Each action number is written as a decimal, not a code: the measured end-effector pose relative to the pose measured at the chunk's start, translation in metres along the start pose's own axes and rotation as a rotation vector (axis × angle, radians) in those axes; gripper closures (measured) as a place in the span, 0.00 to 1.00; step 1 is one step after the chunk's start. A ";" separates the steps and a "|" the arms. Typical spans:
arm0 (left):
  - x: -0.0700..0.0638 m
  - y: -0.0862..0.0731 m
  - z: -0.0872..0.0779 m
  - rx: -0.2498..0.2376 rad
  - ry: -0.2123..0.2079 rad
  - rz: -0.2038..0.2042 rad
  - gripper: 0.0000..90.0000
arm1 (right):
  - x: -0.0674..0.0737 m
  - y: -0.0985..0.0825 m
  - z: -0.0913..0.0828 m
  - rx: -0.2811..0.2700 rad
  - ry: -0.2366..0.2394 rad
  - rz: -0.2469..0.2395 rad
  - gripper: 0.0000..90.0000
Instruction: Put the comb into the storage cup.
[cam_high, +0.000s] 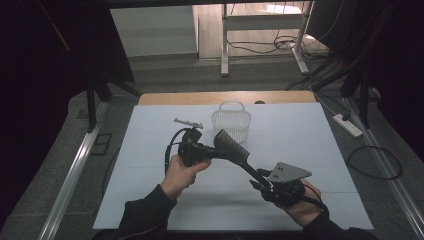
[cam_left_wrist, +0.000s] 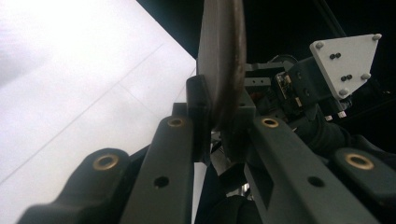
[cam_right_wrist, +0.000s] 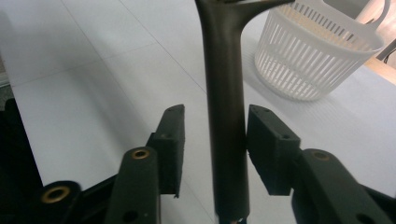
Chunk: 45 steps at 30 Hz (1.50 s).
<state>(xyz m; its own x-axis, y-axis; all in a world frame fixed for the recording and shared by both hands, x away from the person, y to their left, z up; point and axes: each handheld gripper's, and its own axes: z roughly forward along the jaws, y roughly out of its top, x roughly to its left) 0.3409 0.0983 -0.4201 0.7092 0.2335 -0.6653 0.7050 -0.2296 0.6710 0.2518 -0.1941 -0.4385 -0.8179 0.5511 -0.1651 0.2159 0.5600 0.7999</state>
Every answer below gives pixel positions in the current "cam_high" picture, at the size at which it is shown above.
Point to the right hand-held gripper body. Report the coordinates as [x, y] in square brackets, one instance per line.
[288, 173]

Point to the small dark round object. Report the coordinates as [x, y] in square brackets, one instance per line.
[260, 102]

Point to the white power strip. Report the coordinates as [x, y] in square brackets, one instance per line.
[348, 126]

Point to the black plug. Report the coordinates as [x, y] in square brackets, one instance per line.
[346, 116]

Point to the aluminium rail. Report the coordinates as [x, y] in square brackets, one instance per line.
[393, 186]
[71, 180]

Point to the black comb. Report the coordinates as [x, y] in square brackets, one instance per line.
[231, 146]

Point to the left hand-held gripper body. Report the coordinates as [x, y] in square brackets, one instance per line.
[191, 146]

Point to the white plastic mesh basket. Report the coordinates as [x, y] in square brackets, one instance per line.
[233, 120]

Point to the white metal table frame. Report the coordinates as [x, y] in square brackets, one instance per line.
[226, 40]

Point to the dark curtain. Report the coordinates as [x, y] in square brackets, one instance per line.
[36, 83]
[396, 56]

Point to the black rectangular floor frame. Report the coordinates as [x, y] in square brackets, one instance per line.
[101, 144]

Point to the person's right hand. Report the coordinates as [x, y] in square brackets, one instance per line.
[308, 208]

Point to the black tripod stand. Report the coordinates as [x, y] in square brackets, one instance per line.
[363, 93]
[91, 103]

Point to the white table cover sheet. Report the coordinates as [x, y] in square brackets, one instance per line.
[233, 203]

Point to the person's left hand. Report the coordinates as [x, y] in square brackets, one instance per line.
[180, 178]

